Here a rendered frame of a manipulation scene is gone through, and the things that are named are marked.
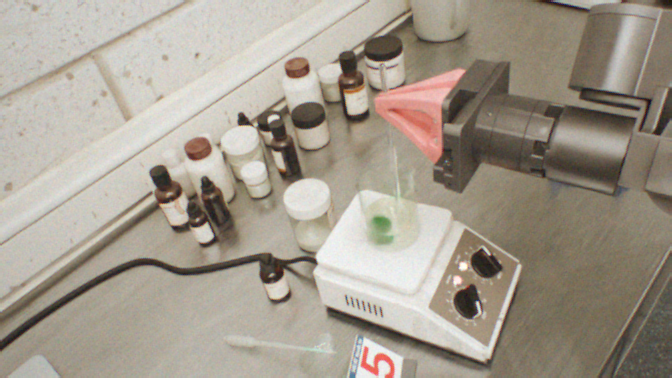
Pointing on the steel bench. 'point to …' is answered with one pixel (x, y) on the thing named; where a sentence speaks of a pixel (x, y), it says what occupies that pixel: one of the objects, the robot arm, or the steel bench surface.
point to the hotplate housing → (340, 283)
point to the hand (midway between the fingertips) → (385, 104)
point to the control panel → (492, 300)
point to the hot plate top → (423, 257)
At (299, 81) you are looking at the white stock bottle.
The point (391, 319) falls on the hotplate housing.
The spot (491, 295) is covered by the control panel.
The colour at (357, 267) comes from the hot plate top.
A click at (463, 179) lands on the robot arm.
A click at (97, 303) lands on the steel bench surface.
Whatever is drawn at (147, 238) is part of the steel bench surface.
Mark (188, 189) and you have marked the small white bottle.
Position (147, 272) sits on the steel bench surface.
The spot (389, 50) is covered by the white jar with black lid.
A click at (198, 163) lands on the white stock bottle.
